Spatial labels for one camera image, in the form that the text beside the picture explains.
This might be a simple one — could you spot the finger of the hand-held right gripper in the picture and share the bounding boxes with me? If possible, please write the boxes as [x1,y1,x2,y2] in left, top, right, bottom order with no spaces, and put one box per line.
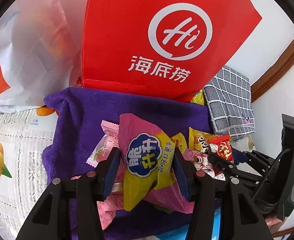
[208,153,238,173]
[233,149,277,167]

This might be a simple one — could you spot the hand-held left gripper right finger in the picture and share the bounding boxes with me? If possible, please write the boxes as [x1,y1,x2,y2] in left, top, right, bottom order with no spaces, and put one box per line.
[173,146,273,240]

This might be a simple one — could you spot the brown wooden door frame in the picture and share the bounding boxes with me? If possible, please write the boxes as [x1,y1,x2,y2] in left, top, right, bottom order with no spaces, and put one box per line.
[250,32,294,103]

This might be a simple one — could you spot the small red snack packet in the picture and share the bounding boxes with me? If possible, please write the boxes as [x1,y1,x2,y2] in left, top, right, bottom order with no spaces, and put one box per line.
[208,134,235,162]

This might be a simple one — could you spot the pink bear snack packet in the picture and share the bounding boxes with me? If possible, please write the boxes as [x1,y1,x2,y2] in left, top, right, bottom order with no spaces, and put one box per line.
[183,149,223,180]

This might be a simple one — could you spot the pink and yellow snack packet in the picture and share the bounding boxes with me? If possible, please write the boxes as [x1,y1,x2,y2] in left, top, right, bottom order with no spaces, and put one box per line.
[119,114,195,214]

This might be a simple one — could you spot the grey checked cloth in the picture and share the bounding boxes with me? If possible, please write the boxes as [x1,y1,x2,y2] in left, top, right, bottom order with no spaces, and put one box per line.
[203,65,256,138]

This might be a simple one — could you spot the plain yellow packet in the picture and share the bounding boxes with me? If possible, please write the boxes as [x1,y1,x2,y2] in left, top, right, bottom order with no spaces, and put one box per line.
[190,89,207,105]

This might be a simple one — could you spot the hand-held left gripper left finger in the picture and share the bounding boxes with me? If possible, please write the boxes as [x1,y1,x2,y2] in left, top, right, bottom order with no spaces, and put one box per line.
[17,147,122,240]

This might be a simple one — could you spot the blue tissue pack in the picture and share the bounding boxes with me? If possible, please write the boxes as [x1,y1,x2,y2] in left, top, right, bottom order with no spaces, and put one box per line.
[157,205,223,240]

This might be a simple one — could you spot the white plastic bag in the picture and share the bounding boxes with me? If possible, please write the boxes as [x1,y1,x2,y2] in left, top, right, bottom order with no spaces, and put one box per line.
[0,0,87,113]

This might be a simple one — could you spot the purple towel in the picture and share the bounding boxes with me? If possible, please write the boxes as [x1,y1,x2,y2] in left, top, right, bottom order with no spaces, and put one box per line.
[43,87,215,240]

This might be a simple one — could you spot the red paper bag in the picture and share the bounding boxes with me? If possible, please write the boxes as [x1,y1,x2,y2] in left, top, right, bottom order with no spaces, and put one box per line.
[77,0,263,103]

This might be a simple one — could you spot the yellow cartoon snack packet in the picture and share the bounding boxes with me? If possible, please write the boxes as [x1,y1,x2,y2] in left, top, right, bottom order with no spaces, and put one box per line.
[189,127,230,155]

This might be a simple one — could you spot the small yellow snack packet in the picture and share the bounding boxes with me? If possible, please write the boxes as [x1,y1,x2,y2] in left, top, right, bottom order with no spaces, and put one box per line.
[171,133,188,154]

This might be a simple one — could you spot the black cable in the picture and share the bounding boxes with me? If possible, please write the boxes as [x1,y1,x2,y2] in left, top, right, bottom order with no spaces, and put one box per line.
[253,149,291,200]

